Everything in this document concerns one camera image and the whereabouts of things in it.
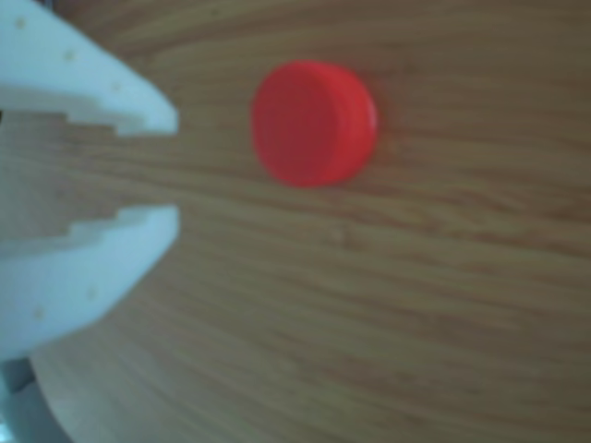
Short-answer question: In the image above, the red bottle cap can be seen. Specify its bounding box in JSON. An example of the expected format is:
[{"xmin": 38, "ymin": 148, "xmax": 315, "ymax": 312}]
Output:
[{"xmin": 250, "ymin": 59, "xmax": 380, "ymax": 189}]

